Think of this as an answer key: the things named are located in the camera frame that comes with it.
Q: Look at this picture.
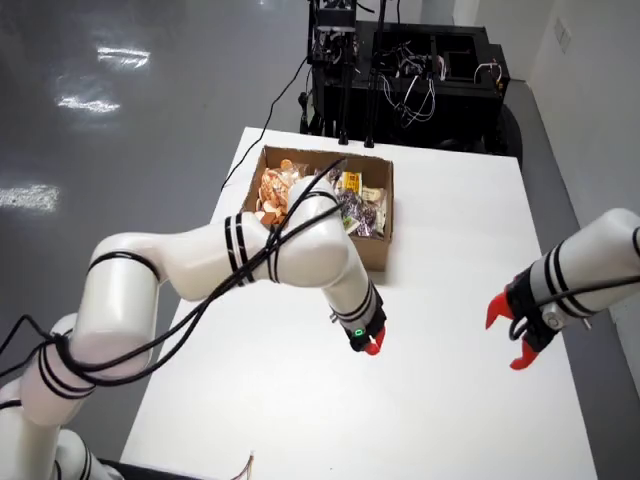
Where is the small white looped cable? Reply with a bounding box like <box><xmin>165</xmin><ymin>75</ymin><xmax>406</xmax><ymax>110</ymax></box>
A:
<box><xmin>473</xmin><ymin>60</ymin><xmax>503</xmax><ymax>86</ymax></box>

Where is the black equipment cart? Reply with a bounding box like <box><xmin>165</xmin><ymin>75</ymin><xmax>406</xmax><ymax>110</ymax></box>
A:
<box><xmin>298</xmin><ymin>19</ymin><xmax>524</xmax><ymax>167</ymax></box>

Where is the brown cardboard box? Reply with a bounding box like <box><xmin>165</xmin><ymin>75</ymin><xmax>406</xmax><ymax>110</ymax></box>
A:
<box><xmin>239</xmin><ymin>144</ymin><xmax>396</xmax><ymax>274</ymax></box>

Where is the white cable bundle in cart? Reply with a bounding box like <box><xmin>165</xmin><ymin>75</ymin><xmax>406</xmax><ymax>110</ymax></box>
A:
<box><xmin>382</xmin><ymin>44</ymin><xmax>437</xmax><ymax>126</ymax></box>

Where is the clear packet of round biscuits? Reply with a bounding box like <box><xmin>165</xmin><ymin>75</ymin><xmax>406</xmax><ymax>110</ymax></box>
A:
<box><xmin>277</xmin><ymin>158</ymin><xmax>311</xmax><ymax>179</ymax></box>

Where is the black cable across floor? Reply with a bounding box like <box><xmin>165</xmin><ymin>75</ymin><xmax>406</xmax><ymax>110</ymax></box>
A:
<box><xmin>220</xmin><ymin>54</ymin><xmax>310</xmax><ymax>191</ymax></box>

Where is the white biscuit packet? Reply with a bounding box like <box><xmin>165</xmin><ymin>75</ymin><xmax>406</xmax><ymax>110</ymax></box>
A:
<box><xmin>360</xmin><ymin>185</ymin><xmax>389</xmax><ymax>226</ymax></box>

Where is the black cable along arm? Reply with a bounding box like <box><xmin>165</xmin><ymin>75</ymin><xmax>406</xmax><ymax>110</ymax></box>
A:
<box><xmin>508</xmin><ymin>273</ymin><xmax>640</xmax><ymax>342</ymax></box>
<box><xmin>0</xmin><ymin>157</ymin><xmax>349</xmax><ymax>389</ymax></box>

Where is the tall black clamp pole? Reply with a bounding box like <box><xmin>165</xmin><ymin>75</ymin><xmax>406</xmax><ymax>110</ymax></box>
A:
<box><xmin>363</xmin><ymin>0</ymin><xmax>389</xmax><ymax>149</ymax></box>

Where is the dark purple patterned snack packet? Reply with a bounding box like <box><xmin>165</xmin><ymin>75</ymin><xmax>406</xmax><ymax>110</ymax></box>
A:
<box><xmin>335</xmin><ymin>187</ymin><xmax>380</xmax><ymax>237</ymax></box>

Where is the short black clamp pole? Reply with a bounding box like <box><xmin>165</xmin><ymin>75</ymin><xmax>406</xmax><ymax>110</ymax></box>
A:
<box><xmin>337</xmin><ymin>29</ymin><xmax>352</xmax><ymax>147</ymax></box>

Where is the clear bag of brown cookies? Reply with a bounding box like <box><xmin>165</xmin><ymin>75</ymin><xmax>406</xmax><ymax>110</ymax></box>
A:
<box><xmin>254</xmin><ymin>167</ymin><xmax>301</xmax><ymax>227</ymax></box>

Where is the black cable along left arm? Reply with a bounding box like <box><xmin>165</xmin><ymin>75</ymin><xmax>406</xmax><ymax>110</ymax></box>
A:
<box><xmin>0</xmin><ymin>157</ymin><xmax>349</xmax><ymax>389</ymax></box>

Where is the black camera device on mast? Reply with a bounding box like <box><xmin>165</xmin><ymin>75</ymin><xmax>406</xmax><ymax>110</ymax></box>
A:
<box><xmin>307</xmin><ymin>0</ymin><xmax>359</xmax><ymax>65</ymax></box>

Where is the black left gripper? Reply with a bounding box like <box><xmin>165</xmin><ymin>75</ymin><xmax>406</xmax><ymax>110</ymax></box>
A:
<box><xmin>344</xmin><ymin>292</ymin><xmax>389</xmax><ymax>358</ymax></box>

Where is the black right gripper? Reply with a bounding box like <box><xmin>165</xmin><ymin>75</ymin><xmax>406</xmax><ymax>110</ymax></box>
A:
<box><xmin>485</xmin><ymin>272</ymin><xmax>566</xmax><ymax>371</ymax></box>

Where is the black cable along right arm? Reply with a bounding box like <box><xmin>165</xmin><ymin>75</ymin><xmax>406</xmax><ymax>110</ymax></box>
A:
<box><xmin>508</xmin><ymin>273</ymin><xmax>640</xmax><ymax>342</ymax></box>

